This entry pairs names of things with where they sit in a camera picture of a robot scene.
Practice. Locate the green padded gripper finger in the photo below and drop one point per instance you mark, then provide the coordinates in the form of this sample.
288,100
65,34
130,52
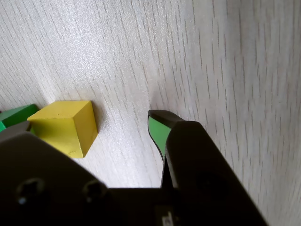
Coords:
192,153

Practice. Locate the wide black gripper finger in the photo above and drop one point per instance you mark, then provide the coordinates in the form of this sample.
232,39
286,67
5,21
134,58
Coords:
35,176

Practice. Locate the yellow wooden cube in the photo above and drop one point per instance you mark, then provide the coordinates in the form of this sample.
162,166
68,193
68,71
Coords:
61,127

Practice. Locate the green wooden cube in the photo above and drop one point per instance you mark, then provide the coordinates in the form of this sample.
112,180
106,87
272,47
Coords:
16,115

